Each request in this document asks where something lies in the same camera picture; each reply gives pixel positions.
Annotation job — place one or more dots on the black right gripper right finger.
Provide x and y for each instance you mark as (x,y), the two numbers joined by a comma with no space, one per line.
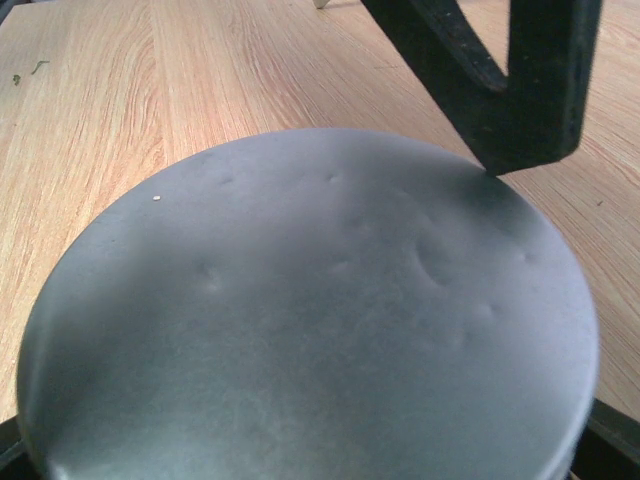
(609,446)

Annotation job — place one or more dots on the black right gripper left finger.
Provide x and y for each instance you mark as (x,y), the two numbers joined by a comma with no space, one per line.
(14,462)

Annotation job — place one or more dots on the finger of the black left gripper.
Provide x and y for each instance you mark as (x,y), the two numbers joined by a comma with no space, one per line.
(530,114)

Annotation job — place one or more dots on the round white lid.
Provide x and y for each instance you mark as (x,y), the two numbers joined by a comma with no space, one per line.
(311,304)

